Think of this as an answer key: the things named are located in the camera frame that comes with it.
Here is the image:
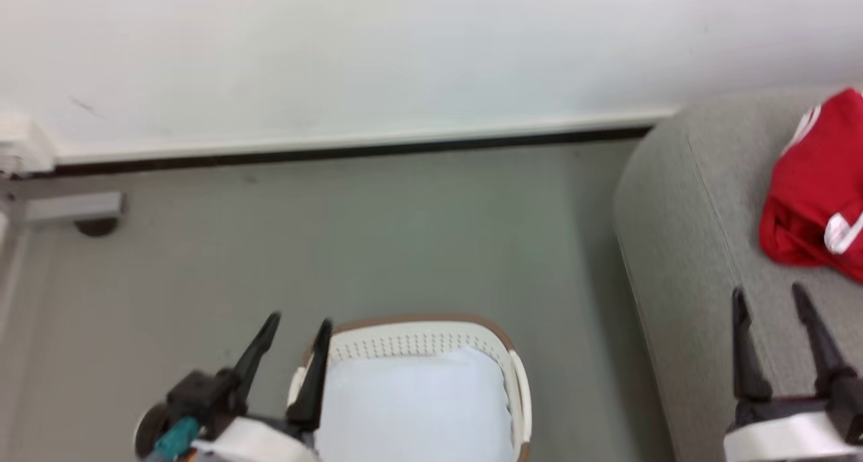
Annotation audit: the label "white wall cable trunking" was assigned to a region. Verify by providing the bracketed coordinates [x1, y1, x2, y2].
[53, 109, 679, 167]

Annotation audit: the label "grey fabric sofa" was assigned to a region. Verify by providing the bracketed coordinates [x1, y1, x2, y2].
[612, 87, 863, 462]

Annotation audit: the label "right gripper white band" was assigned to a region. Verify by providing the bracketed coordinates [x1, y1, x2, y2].
[723, 283, 863, 462]

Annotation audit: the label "white laundry basket brown rim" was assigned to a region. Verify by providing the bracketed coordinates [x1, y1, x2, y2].
[287, 314, 533, 462]

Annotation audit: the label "white plastic junction box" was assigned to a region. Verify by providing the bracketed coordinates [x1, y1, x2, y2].
[0, 114, 56, 177]

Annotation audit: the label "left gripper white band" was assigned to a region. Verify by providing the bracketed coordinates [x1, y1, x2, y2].
[191, 311, 334, 462]

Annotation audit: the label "black round frame foot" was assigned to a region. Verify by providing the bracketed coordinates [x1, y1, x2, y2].
[73, 217, 121, 238]

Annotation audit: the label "red garment white stripes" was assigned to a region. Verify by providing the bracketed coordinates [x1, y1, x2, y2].
[758, 87, 863, 285]

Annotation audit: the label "teal cable connector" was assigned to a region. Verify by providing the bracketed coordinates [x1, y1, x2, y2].
[152, 415, 201, 460]

